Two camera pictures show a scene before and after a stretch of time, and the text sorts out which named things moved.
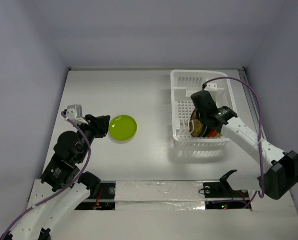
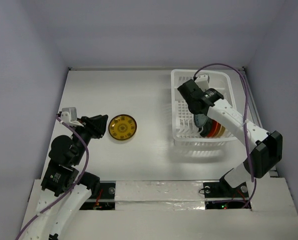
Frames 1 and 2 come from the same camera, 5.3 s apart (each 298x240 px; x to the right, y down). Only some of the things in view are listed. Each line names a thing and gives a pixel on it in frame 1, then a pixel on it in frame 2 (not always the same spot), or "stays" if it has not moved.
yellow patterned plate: x=195 y=125 → x=122 y=127
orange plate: x=211 y=133 stays
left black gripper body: x=94 y=128 stays
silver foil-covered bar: x=159 y=195 stays
